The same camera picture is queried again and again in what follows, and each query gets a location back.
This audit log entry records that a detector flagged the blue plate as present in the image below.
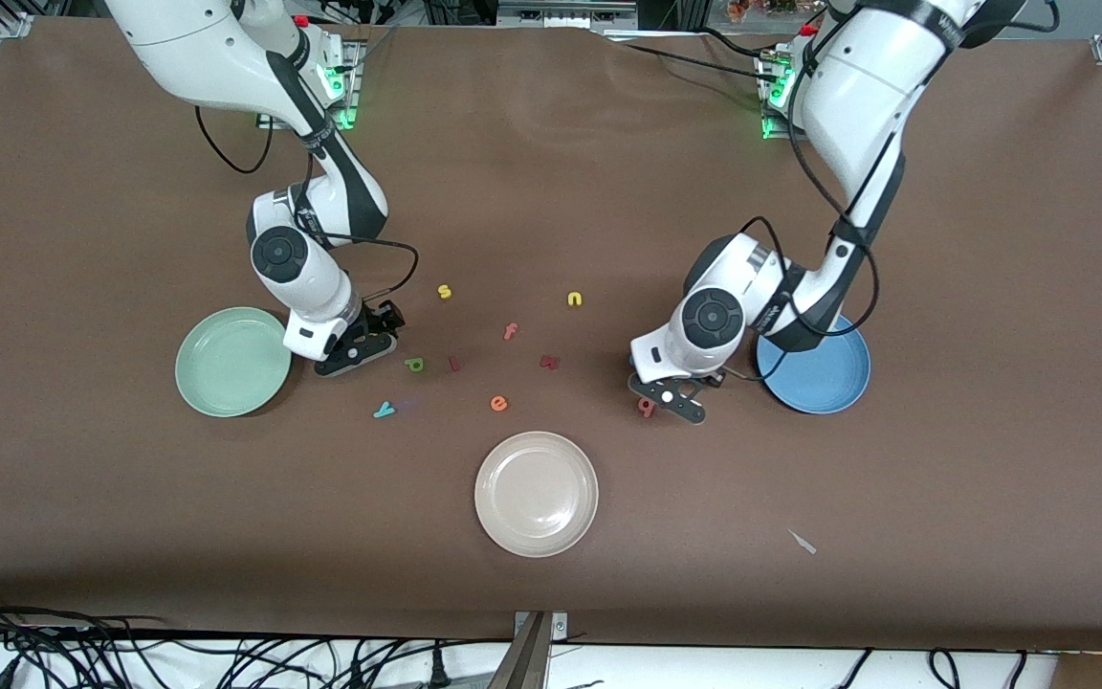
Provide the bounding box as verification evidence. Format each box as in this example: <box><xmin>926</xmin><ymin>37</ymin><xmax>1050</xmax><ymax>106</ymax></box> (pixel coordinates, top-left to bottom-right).
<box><xmin>757</xmin><ymin>314</ymin><xmax>872</xmax><ymax>415</ymax></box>

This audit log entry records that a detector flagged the green plate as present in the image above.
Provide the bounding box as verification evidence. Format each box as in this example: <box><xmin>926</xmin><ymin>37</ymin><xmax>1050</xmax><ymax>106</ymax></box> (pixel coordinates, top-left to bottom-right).
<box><xmin>175</xmin><ymin>306</ymin><xmax>293</xmax><ymax>418</ymax></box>

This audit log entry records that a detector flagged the beige plate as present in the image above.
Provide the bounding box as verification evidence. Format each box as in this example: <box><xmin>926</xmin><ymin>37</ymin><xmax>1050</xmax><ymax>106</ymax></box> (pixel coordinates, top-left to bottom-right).
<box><xmin>474</xmin><ymin>431</ymin><xmax>600</xmax><ymax>559</ymax></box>

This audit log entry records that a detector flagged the brown table cover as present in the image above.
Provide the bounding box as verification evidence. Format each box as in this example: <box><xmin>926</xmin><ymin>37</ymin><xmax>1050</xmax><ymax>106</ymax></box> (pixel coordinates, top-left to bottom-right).
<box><xmin>0</xmin><ymin>17</ymin><xmax>1102</xmax><ymax>652</ymax></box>

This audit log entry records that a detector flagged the dark metal beam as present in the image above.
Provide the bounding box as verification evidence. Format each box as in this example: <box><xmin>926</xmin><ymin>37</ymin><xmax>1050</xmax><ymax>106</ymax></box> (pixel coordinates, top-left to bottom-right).
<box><xmin>489</xmin><ymin>612</ymin><xmax>552</xmax><ymax>689</ymax></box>

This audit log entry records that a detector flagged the orange decoration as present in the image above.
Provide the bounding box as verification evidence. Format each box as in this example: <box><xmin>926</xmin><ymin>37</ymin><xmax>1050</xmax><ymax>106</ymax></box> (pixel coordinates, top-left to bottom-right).
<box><xmin>728</xmin><ymin>0</ymin><xmax>801</xmax><ymax>24</ymax></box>

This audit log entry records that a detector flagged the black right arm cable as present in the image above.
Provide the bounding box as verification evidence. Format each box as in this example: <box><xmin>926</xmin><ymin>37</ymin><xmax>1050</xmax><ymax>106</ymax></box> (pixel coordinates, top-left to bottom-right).
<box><xmin>193</xmin><ymin>100</ymin><xmax>419</xmax><ymax>309</ymax></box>

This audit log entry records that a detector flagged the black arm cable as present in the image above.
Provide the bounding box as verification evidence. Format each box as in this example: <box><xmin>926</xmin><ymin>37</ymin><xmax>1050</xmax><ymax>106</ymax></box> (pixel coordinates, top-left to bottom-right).
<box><xmin>193</xmin><ymin>100</ymin><xmax>419</xmax><ymax>309</ymax></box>
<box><xmin>731</xmin><ymin>38</ymin><xmax>883</xmax><ymax>384</ymax></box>

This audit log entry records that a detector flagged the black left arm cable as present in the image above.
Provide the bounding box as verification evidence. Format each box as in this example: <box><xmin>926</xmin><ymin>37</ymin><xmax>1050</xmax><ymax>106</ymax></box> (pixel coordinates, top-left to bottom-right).
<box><xmin>731</xmin><ymin>38</ymin><xmax>883</xmax><ymax>384</ymax></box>

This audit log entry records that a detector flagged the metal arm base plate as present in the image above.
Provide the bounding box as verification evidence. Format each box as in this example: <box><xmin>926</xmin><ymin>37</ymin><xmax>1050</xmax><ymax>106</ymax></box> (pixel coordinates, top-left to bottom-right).
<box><xmin>257</xmin><ymin>38</ymin><xmax>363</xmax><ymax>130</ymax></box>
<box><xmin>760</xmin><ymin>48</ymin><xmax>801</xmax><ymax>141</ymax></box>

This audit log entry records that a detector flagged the silver metal bracket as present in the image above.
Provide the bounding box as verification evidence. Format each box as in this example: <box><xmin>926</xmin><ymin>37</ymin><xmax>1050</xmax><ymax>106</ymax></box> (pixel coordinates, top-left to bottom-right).
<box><xmin>513</xmin><ymin>611</ymin><xmax>569</xmax><ymax>640</ymax></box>

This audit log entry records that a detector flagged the black cable on table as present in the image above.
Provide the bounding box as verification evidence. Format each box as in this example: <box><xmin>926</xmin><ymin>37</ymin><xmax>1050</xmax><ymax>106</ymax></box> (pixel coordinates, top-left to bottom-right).
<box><xmin>604</xmin><ymin>34</ymin><xmax>774</xmax><ymax>83</ymax></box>

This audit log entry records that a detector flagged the grey metal frame equipment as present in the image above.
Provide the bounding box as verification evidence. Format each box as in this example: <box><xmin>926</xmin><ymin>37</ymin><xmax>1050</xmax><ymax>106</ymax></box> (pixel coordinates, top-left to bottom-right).
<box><xmin>498</xmin><ymin>0</ymin><xmax>638</xmax><ymax>30</ymax></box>

